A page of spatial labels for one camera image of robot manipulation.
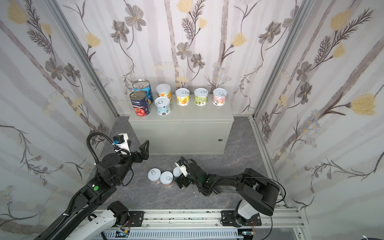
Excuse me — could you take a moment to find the white lid can pink label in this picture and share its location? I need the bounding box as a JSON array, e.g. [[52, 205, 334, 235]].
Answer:
[[148, 168, 162, 185]]

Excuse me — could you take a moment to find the white lid can orange label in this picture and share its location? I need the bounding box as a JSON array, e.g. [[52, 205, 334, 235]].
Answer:
[[156, 84, 173, 102]]

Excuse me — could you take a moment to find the blue label soup can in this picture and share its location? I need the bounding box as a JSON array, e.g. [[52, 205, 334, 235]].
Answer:
[[132, 79, 154, 105]]

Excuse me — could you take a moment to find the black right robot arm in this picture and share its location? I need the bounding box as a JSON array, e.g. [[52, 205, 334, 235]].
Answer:
[[174, 157, 282, 228]]

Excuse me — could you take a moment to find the grey metal cabinet box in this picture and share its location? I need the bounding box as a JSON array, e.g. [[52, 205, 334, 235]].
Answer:
[[129, 95, 234, 156]]

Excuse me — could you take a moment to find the white lid can yellow label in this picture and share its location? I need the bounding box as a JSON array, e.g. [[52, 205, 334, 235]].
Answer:
[[176, 88, 190, 106]]

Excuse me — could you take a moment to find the dark red label can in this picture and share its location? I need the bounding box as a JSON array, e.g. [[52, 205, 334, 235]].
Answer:
[[130, 91, 150, 117]]

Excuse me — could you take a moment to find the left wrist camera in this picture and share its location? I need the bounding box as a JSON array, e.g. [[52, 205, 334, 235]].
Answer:
[[113, 133, 131, 156]]

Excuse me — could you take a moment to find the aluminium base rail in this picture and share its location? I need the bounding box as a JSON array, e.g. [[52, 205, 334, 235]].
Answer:
[[55, 209, 310, 240]]

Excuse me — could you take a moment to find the white lid can green label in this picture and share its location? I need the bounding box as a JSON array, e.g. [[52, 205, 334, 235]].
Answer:
[[194, 88, 209, 106]]

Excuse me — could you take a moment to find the white lid can blue label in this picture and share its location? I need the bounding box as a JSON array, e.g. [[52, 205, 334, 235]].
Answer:
[[173, 167, 183, 178]]

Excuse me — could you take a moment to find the white ribbed cable duct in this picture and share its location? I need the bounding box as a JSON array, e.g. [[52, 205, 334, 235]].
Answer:
[[104, 229, 244, 240]]

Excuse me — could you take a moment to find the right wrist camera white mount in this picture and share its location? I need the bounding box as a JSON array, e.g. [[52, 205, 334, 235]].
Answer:
[[175, 160, 188, 177]]

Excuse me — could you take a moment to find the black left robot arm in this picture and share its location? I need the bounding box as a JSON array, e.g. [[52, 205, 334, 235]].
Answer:
[[35, 132, 150, 240]]

